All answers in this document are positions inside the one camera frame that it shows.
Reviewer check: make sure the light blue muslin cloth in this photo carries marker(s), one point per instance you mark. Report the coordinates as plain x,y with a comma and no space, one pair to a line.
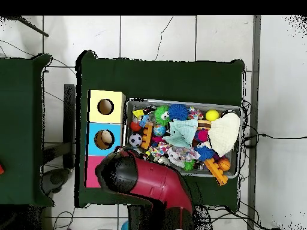
182,134

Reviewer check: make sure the pink blue fuzzy caterpillar toy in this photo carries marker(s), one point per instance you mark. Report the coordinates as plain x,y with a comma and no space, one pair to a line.
202,135

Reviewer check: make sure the blue spiky ball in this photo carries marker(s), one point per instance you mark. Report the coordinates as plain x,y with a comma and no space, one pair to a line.
204,153
178,112

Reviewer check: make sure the cream muslin cloth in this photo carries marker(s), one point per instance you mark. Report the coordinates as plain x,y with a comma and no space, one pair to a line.
224,134

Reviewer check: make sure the orange plastic toy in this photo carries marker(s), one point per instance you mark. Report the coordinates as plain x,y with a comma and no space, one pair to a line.
215,171

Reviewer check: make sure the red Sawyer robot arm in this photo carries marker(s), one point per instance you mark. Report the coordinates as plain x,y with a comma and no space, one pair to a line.
158,182

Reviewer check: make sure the wooden box with three holes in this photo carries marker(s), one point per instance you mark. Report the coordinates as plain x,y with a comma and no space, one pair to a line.
115,115

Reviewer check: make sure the green spiky toy with eyes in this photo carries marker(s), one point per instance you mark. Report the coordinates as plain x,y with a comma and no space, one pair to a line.
160,114

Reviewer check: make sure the black white soccer ball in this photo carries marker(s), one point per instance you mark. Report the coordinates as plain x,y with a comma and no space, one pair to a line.
135,140

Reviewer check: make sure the tan brown toy hamburger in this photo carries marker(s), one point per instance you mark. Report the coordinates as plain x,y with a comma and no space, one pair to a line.
203,124

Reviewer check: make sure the yellow ball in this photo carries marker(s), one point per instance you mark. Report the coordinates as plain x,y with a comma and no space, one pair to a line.
212,115

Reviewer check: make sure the black stand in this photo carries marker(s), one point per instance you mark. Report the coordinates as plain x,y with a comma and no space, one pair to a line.
69,115

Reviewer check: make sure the blue floor ball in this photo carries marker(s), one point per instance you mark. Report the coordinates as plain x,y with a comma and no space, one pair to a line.
125,227

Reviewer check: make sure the grey plastic base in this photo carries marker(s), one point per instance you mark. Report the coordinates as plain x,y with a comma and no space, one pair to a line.
56,178

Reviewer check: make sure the dark green side tablecloth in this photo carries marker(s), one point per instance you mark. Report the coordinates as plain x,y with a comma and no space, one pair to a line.
16,131

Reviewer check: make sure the dark thin rod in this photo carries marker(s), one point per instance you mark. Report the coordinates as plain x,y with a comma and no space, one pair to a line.
33,28

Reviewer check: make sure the small red object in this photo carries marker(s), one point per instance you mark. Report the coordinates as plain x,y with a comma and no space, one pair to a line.
1,169

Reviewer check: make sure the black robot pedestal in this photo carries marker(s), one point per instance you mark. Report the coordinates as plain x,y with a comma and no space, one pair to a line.
140,219

